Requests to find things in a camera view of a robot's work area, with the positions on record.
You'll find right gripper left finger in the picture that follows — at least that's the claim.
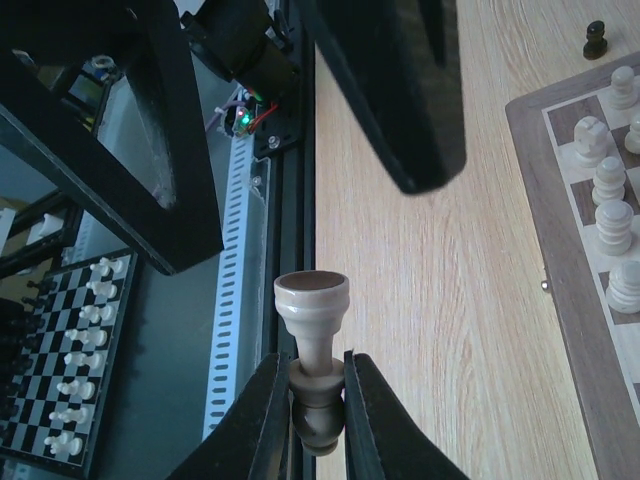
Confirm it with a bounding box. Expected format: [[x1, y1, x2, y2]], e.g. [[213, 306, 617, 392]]
[[168, 353, 290, 480]]

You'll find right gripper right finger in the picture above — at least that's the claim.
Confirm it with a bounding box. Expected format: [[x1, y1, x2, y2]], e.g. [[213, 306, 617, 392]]
[[344, 351, 467, 479]]

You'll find white chess piece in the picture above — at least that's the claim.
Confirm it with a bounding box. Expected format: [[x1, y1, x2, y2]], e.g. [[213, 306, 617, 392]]
[[592, 156, 626, 206], [574, 116, 609, 168], [274, 270, 350, 456]]

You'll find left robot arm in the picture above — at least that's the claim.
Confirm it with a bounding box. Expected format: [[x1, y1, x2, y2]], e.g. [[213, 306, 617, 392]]
[[1, 1, 466, 275]]

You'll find reference chess set picture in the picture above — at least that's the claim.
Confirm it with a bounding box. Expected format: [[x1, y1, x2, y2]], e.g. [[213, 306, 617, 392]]
[[1, 249, 141, 479]]

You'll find wooden chess board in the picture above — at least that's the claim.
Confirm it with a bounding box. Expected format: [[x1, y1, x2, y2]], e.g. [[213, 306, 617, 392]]
[[506, 53, 639, 479]]

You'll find dark chess piece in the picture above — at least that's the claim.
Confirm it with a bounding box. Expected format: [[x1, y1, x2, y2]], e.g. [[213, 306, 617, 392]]
[[583, 20, 608, 60]]

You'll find white slotted cable duct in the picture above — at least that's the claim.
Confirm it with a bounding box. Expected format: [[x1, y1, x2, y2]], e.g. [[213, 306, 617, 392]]
[[201, 89, 259, 441]]

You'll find black frame rail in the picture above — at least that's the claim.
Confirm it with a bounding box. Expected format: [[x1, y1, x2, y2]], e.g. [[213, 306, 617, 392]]
[[252, 29, 317, 480]]

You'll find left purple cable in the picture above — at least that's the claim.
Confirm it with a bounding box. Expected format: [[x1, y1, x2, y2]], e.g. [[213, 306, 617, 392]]
[[204, 97, 251, 135]]

